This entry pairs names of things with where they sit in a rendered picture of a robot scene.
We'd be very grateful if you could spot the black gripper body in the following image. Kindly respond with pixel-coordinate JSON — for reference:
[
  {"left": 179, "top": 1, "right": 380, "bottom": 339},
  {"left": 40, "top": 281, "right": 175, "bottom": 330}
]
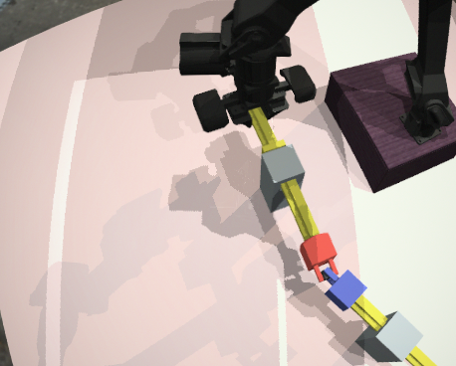
[{"left": 192, "top": 63, "right": 317, "bottom": 133}]

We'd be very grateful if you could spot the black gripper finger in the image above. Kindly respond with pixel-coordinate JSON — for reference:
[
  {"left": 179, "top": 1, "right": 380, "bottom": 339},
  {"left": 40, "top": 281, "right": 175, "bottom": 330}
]
[
  {"left": 261, "top": 99, "right": 289, "bottom": 120},
  {"left": 228, "top": 111, "right": 253, "bottom": 128}
]

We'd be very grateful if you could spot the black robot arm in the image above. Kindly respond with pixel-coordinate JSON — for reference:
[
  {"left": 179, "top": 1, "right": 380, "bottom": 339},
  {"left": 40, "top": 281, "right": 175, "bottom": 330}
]
[{"left": 179, "top": 0, "right": 455, "bottom": 145}]

